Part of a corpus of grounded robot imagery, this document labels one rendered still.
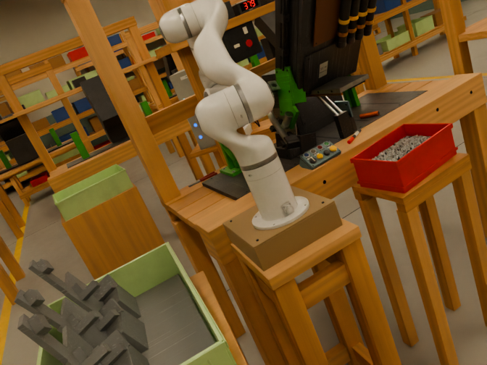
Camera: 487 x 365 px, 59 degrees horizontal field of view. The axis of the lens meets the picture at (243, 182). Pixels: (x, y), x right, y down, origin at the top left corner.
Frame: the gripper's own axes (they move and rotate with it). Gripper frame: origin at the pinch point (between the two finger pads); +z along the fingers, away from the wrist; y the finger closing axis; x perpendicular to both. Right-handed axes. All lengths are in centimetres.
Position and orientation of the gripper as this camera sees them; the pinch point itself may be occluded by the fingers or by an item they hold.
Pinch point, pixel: (271, 89)
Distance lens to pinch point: 197.7
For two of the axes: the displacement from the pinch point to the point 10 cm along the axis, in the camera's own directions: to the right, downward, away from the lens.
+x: -2.1, 5.8, 7.9
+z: 8.9, -2.2, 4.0
